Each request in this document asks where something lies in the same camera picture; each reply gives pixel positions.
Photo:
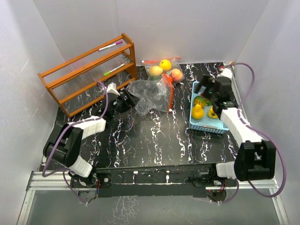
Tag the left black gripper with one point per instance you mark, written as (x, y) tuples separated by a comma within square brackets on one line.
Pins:
[(131, 101)]

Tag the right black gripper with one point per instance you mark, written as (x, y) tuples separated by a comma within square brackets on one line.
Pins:
[(206, 81)]

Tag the yellow fake bell pepper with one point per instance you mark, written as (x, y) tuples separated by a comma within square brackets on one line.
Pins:
[(212, 114)]

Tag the yellow fake pear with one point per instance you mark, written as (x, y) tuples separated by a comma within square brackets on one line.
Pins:
[(197, 112)]

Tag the clear zip bag with peppers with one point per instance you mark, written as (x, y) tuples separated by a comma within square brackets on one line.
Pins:
[(153, 95)]

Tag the clear zip bag with fruit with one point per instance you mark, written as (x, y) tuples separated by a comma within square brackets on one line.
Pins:
[(149, 63)]

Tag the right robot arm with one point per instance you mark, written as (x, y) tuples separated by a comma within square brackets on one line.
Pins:
[(256, 157)]

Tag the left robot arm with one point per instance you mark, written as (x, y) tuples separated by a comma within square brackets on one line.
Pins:
[(64, 143)]

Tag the green fake mango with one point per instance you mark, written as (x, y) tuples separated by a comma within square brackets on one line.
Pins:
[(200, 100)]

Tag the fake pink peach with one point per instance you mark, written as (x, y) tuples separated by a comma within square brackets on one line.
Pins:
[(176, 75)]

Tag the fake peach apple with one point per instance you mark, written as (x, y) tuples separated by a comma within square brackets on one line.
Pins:
[(155, 71)]

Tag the yellow fake lemon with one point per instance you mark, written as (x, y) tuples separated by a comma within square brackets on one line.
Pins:
[(165, 65)]

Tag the green marker pen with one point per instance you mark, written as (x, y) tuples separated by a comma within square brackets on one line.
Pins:
[(114, 69)]

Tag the blue plastic basket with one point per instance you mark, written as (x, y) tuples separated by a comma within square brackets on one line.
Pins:
[(205, 124)]

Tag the wooden shelf rack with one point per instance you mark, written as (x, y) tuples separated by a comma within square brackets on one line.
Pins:
[(72, 84)]

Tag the pink marker pen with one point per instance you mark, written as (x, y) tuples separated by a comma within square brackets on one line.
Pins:
[(111, 45)]

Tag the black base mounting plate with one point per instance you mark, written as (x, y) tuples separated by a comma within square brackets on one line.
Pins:
[(153, 190)]

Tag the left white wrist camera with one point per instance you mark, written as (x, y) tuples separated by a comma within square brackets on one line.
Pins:
[(112, 88)]

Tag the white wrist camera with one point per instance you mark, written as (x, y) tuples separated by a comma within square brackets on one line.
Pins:
[(112, 88), (225, 72)]

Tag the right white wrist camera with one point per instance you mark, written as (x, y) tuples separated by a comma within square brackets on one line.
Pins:
[(225, 72)]

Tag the aluminium frame rail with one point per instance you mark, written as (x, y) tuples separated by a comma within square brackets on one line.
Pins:
[(47, 181)]

